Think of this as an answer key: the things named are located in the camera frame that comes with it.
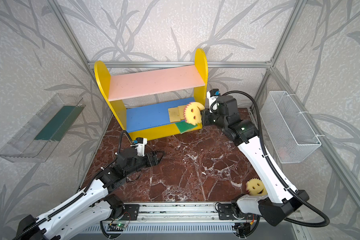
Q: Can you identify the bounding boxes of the yellow sponge green scourer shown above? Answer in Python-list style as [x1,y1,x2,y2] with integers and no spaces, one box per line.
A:
[175,121,198,134]

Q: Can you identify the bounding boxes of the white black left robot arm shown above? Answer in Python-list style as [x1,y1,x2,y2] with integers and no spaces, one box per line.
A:
[15,148,165,240]

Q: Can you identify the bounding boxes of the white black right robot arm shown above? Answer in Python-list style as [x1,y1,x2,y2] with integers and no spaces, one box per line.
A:
[202,89,330,228]

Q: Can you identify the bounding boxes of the yellow pink blue wooden shelf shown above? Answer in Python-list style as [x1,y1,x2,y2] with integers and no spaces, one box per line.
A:
[94,49,209,141]

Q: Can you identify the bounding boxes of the yellow smiley face sponge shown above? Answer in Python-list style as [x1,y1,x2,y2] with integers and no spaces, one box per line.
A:
[246,178,268,196]

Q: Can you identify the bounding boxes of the green scouring pad in bin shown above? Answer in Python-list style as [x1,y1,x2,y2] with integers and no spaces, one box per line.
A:
[34,105,85,142]

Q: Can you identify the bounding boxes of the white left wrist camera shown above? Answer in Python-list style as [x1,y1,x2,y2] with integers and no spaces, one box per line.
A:
[131,137,148,157]

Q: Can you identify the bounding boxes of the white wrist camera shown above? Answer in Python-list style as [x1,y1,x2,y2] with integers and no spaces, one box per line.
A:
[207,89,220,113]
[131,137,148,157]

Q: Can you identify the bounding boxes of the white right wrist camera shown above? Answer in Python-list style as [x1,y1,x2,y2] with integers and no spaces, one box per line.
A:
[207,89,220,113]

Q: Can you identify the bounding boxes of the white wire mesh basket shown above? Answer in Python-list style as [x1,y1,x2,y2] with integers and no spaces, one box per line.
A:
[260,91,322,164]

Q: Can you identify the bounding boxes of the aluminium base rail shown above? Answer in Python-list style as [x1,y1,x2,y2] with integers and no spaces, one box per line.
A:
[44,201,307,235]

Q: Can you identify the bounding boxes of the clear plastic wall bin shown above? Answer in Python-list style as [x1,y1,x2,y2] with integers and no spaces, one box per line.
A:
[0,94,86,163]

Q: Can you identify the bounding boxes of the aluminium frame profiles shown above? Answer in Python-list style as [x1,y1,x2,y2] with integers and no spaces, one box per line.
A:
[46,0,360,211]

